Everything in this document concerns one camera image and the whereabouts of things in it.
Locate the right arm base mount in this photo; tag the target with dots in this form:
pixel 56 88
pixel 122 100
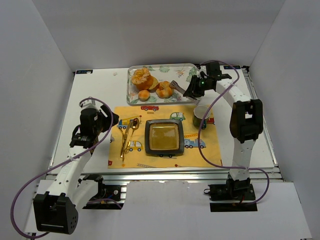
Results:
pixel 232 196

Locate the yellow vehicle print placemat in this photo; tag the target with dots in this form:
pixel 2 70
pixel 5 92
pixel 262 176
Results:
pixel 201 147

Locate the gold spoon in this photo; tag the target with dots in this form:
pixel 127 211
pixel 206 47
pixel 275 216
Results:
pixel 135 126

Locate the floral white tray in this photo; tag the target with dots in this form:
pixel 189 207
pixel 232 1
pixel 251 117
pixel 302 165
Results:
pixel 163 74

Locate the green mug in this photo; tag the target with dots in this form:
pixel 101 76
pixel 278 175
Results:
pixel 199 113

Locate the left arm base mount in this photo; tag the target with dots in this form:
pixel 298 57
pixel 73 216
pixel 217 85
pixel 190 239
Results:
pixel 108 196

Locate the metal tongs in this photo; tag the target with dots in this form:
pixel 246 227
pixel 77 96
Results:
pixel 174 85

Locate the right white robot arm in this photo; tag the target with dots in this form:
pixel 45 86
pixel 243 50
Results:
pixel 246 121

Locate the large orange bread roll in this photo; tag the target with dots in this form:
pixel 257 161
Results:
pixel 143 80

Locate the gold fork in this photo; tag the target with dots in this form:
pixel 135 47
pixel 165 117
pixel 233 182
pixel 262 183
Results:
pixel 124 140

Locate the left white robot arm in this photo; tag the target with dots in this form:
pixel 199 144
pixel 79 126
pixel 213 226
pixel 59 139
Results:
pixel 57 210

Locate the small round bread bun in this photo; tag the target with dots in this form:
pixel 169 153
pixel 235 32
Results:
pixel 143 95

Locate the black square plate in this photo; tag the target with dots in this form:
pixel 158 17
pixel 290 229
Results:
pixel 164 137

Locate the ring shaped bread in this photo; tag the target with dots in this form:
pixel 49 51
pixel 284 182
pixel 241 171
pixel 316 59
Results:
pixel 164 91

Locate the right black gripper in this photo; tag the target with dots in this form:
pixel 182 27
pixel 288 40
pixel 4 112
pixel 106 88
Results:
pixel 193 88

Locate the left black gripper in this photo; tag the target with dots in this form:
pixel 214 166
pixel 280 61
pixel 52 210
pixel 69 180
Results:
pixel 110 120

